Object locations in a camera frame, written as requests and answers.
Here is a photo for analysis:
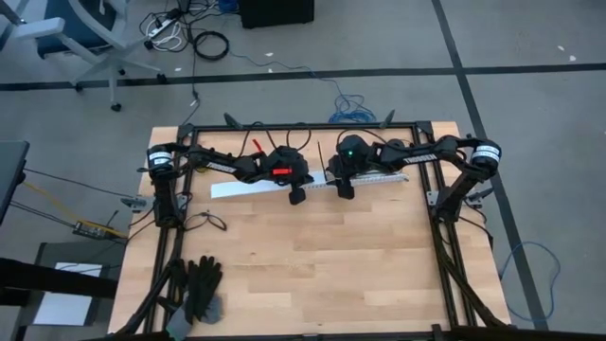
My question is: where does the small black electronics box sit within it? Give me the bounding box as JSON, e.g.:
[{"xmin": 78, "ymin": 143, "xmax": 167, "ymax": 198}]
[{"xmin": 71, "ymin": 220, "xmax": 118, "ymax": 242}]

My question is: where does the black side desk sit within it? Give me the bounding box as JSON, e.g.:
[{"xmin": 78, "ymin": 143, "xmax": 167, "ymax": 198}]
[{"xmin": 0, "ymin": 140, "xmax": 30, "ymax": 228}]

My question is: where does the black looped cable bundle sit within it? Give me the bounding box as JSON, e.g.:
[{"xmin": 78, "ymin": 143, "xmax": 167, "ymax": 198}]
[{"xmin": 182, "ymin": 211, "xmax": 228, "ymax": 233}]

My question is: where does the black work glove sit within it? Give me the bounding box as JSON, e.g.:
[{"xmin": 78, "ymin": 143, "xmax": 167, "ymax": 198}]
[
  {"xmin": 185, "ymin": 254, "xmax": 224, "ymax": 326},
  {"xmin": 165, "ymin": 258, "xmax": 196, "ymax": 341}
]

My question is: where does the white power strip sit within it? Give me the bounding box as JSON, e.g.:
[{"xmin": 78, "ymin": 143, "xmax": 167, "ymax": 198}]
[{"xmin": 146, "ymin": 16, "xmax": 177, "ymax": 40}]

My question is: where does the grey cabinet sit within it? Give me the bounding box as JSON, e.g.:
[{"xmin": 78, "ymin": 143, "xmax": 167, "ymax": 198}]
[{"xmin": 18, "ymin": 241, "xmax": 130, "ymax": 341}]

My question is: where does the black zip tie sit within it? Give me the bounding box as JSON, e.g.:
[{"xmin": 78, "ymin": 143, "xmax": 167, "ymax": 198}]
[{"xmin": 316, "ymin": 140, "xmax": 330, "ymax": 185}]

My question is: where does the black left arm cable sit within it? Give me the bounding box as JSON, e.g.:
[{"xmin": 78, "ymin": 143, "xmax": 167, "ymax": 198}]
[{"xmin": 238, "ymin": 120, "xmax": 313, "ymax": 158}]

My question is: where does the white slotted cable raceway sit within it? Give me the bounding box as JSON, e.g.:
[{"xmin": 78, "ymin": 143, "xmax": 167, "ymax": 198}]
[{"xmin": 302, "ymin": 170, "xmax": 411, "ymax": 191}]

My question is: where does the grey office chair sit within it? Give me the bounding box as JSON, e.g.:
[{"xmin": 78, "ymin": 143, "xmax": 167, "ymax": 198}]
[{"xmin": 0, "ymin": 0, "xmax": 168, "ymax": 114}]

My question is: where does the black computer case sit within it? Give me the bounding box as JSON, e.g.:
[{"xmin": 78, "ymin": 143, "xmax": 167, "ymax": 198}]
[{"xmin": 238, "ymin": 0, "xmax": 315, "ymax": 30}]

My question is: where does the white paper sheet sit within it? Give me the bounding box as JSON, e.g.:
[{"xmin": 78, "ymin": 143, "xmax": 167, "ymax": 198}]
[{"xmin": 32, "ymin": 261, "xmax": 103, "ymax": 327}]

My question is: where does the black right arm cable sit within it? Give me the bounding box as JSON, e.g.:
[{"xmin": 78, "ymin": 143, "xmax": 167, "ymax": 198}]
[{"xmin": 334, "ymin": 126, "xmax": 395, "ymax": 146}]

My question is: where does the black cable coil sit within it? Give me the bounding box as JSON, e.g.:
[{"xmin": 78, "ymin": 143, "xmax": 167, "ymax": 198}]
[{"xmin": 192, "ymin": 30, "xmax": 231, "ymax": 63}]

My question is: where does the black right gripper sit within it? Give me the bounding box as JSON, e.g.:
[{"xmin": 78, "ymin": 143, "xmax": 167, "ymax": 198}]
[{"xmin": 327, "ymin": 134, "xmax": 383, "ymax": 201}]

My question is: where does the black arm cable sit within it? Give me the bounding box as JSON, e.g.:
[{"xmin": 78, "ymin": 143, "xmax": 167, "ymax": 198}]
[
  {"xmin": 334, "ymin": 126, "xmax": 395, "ymax": 146},
  {"xmin": 238, "ymin": 120, "xmax": 313, "ymax": 158}
]

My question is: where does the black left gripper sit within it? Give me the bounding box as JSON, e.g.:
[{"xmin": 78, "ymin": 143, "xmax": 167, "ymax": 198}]
[{"xmin": 262, "ymin": 145, "xmax": 314, "ymax": 206}]

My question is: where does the blue floor cable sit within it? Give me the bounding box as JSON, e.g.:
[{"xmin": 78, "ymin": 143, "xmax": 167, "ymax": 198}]
[
  {"xmin": 222, "ymin": 0, "xmax": 378, "ymax": 125},
  {"xmin": 498, "ymin": 240, "xmax": 562, "ymax": 324}
]

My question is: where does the yellow floor cable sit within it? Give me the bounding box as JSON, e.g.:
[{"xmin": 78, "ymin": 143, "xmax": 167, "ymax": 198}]
[{"xmin": 22, "ymin": 181, "xmax": 130, "ymax": 239}]

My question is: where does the white raceway cover strip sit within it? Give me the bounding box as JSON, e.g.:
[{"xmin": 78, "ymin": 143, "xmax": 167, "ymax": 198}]
[{"xmin": 209, "ymin": 170, "xmax": 329, "ymax": 200}]

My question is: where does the black aluminium frame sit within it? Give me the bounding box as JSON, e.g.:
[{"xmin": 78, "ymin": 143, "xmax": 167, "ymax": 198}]
[{"xmin": 113, "ymin": 108, "xmax": 515, "ymax": 341}]

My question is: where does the black flat crossbar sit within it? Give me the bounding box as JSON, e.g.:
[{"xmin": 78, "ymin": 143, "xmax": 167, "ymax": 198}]
[{"xmin": 0, "ymin": 258, "xmax": 119, "ymax": 307}]

